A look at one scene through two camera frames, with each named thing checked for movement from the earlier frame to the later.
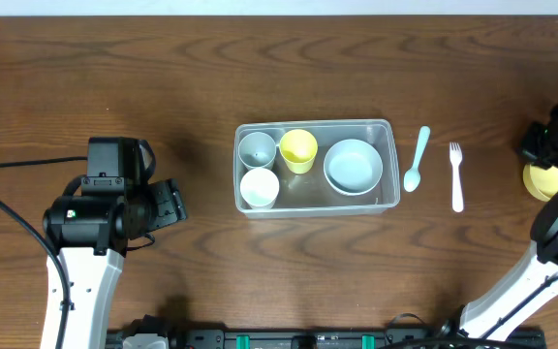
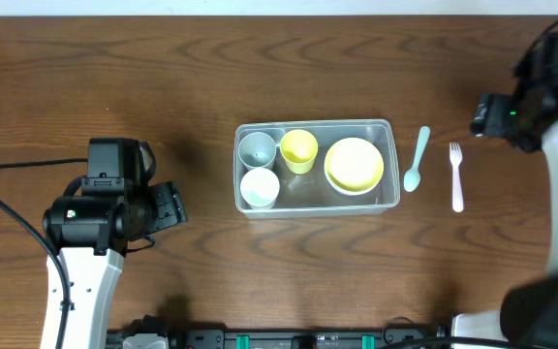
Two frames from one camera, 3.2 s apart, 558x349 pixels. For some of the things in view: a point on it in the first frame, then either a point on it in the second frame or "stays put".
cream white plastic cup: x=260 y=188 stays put
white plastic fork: x=455 y=151 stays put
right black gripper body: x=535 y=145 -> x=483 y=116
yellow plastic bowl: x=544 y=183 -> x=354 y=166
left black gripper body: x=169 y=205 stays put
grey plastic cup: x=257 y=150 stays put
